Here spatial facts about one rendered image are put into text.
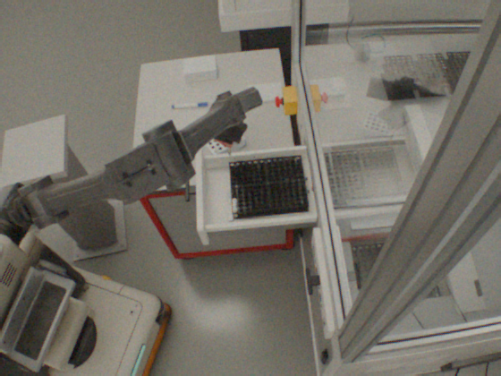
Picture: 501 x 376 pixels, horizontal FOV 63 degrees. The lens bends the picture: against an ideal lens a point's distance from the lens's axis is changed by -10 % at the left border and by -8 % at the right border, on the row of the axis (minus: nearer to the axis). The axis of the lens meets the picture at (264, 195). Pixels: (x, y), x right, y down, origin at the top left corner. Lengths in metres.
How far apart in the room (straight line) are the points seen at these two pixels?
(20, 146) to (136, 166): 1.21
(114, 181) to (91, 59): 2.59
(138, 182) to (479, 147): 0.55
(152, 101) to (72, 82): 1.47
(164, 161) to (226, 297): 1.46
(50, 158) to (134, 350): 0.83
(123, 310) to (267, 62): 1.18
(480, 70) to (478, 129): 0.04
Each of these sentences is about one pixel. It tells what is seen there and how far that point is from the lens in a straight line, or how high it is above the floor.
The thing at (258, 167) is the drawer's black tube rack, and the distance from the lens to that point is 1.37.
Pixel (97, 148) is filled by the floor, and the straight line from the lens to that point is 2.75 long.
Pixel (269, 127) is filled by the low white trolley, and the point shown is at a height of 0.76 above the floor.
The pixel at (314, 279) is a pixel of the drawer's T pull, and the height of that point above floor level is 0.91.
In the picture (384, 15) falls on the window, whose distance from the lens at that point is 0.56.
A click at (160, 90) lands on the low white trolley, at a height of 0.76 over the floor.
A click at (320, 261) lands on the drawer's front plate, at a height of 0.93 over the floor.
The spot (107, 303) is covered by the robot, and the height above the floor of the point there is 0.28.
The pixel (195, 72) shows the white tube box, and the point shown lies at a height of 0.81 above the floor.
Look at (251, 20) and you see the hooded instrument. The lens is 1.90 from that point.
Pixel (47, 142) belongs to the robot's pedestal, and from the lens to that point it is 1.85.
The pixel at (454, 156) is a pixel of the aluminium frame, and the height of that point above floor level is 1.78.
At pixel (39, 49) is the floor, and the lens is 3.63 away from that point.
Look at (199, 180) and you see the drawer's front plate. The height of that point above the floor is 0.93.
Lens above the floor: 2.06
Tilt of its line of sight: 61 degrees down
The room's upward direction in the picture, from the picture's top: 5 degrees counter-clockwise
